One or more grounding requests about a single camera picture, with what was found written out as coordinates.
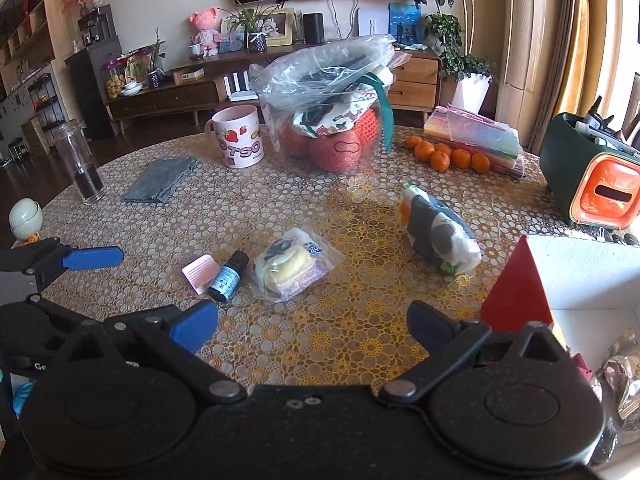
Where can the grey folded cloth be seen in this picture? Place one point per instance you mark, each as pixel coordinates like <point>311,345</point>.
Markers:
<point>159,178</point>

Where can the dark wooden tv console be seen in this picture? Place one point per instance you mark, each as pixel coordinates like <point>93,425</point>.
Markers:
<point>196,87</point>

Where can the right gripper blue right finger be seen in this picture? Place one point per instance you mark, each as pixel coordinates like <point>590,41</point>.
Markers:
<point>429,327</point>

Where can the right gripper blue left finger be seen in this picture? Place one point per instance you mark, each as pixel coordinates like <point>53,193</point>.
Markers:
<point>194,326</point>

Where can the framed photo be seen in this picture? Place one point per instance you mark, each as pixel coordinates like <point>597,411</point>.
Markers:
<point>278,28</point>

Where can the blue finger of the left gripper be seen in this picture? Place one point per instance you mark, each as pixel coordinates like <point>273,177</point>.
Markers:
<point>93,258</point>

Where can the red cardboard box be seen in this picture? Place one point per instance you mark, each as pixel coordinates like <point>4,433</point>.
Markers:
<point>587,291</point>

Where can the silver Zhoushi snack packet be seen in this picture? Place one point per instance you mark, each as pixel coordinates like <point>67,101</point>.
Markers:
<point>619,379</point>

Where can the pink pig plush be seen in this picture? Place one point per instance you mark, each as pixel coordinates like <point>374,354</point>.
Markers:
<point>207,23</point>

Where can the clear container with plastic bag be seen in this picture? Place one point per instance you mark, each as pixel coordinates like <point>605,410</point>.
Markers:
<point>326,108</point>

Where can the standing air conditioner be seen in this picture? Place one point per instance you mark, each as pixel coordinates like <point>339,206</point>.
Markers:
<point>529,40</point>

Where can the black remote control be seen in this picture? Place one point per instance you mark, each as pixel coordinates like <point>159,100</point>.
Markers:
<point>617,237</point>

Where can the black speaker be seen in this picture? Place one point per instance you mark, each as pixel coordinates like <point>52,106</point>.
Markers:
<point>313,26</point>

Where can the orange tangerine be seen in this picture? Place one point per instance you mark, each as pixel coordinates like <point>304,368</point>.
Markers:
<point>423,151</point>
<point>440,161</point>
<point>480,163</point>
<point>461,158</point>
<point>412,141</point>

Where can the pink binder clip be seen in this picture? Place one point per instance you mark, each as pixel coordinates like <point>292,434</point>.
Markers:
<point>582,366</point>

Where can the yellow cake snack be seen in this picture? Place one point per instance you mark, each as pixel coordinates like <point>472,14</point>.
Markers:
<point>292,263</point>

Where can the yellow curtain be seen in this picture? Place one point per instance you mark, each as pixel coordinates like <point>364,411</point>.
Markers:
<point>581,33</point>

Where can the wooden drawer cabinet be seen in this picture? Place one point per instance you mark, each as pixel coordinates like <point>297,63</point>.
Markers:
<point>417,84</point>

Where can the white strawberry mug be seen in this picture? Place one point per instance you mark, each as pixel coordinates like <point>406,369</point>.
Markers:
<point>236,132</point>

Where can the clear glass bottle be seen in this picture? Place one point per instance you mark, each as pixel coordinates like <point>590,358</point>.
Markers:
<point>73,149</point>

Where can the small blue label bottle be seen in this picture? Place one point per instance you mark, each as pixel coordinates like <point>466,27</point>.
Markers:
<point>228,278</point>

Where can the tall potted plant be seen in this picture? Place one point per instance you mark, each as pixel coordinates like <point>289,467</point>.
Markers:
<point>453,28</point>

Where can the stack of colourful folders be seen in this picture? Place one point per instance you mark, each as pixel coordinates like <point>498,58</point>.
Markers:
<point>477,134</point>

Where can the orange green tissue box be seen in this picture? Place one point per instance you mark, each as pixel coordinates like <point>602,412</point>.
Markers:
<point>593,177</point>

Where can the patterned tissue pack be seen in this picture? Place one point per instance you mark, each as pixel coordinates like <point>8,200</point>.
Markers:
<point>436,233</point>

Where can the small pink card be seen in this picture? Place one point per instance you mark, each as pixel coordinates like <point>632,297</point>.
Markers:
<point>200,273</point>

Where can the blue gloved hand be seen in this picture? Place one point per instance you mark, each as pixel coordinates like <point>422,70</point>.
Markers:
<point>20,396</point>

